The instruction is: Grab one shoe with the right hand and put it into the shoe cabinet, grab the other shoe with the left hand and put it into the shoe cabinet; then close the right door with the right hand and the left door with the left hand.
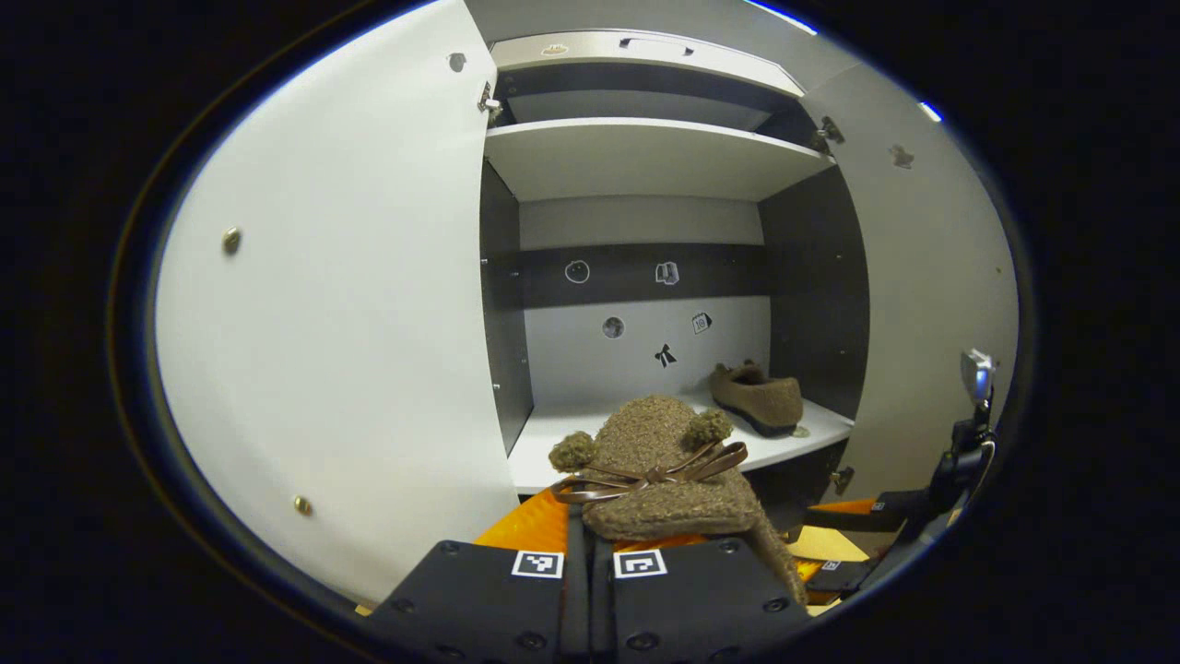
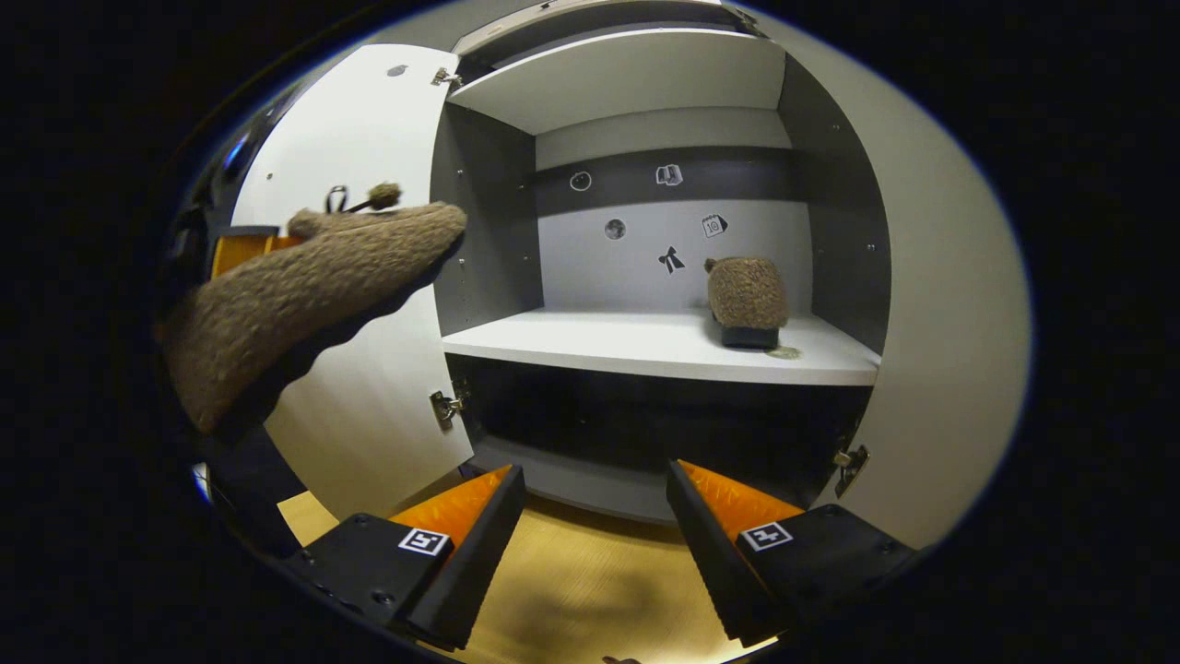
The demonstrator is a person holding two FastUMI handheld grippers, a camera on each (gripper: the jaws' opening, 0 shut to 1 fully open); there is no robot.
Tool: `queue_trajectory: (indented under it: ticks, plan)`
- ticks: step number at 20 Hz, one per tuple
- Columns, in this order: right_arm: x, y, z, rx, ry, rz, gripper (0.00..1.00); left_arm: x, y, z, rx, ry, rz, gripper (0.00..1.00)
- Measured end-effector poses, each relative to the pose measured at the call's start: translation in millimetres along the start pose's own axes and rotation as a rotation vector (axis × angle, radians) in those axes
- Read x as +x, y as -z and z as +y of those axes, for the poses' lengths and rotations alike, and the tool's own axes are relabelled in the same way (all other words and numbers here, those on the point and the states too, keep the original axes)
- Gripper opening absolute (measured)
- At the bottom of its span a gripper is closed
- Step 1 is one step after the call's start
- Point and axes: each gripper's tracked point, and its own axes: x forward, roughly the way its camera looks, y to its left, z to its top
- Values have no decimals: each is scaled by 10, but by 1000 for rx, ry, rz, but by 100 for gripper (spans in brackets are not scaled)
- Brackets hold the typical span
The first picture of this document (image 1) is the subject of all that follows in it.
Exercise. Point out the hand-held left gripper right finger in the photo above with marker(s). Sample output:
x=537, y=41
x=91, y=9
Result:
x=701, y=599

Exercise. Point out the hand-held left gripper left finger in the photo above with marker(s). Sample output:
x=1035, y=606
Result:
x=479, y=599

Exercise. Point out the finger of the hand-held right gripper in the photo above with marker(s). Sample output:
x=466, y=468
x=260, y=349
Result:
x=885, y=515
x=843, y=574

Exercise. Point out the brown fuzzy shoe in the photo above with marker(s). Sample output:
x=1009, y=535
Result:
x=761, y=398
x=654, y=443

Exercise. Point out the grey cabinet door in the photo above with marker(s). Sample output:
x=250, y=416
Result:
x=350, y=304
x=931, y=277

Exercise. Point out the white cabinet shelf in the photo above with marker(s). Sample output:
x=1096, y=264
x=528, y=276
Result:
x=645, y=157

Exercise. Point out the beige cabinet drawer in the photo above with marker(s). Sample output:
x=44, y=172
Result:
x=608, y=55

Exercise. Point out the small ceiling light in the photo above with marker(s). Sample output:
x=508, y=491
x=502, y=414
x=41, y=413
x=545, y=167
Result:
x=930, y=112

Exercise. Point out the long ceiling light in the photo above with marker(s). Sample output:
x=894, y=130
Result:
x=784, y=14

